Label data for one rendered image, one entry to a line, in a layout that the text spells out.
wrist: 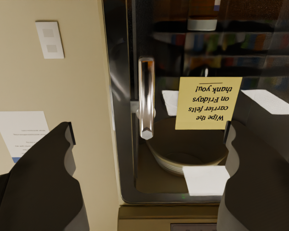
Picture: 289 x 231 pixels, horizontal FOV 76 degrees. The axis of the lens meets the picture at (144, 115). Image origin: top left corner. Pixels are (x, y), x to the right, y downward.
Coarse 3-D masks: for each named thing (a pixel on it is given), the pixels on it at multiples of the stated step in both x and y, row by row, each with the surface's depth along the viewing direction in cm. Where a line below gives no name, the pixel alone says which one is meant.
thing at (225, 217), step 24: (240, 144) 9; (264, 144) 9; (240, 168) 8; (264, 168) 8; (288, 168) 8; (240, 192) 7; (264, 192) 7; (288, 192) 7; (240, 216) 6; (264, 216) 6; (288, 216) 6
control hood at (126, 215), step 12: (120, 216) 34; (132, 216) 34; (144, 216) 34; (156, 216) 34; (168, 216) 34; (180, 216) 34; (192, 216) 34; (204, 216) 34; (216, 216) 34; (120, 228) 33; (132, 228) 33; (144, 228) 33; (156, 228) 33; (168, 228) 33
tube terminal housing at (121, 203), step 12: (108, 72) 24; (108, 84) 24; (108, 96) 25; (120, 192) 34; (120, 204) 36; (132, 204) 36; (144, 204) 36; (156, 204) 36; (168, 204) 36; (180, 204) 36; (192, 204) 36; (204, 204) 36; (216, 204) 36
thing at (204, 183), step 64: (128, 0) 19; (192, 0) 19; (256, 0) 19; (128, 64) 22; (192, 64) 22; (256, 64) 22; (128, 128) 26; (256, 128) 26; (128, 192) 32; (192, 192) 33
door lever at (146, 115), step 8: (144, 56) 17; (152, 56) 17; (144, 64) 17; (152, 64) 17; (144, 72) 17; (152, 72) 17; (144, 80) 18; (152, 80) 18; (144, 88) 18; (152, 88) 18; (144, 96) 18; (152, 96) 18; (144, 104) 19; (152, 104) 19; (136, 112) 25; (144, 112) 19; (152, 112) 19; (144, 120) 20; (152, 120) 20; (144, 128) 20; (152, 128) 20; (144, 136) 20; (152, 136) 21
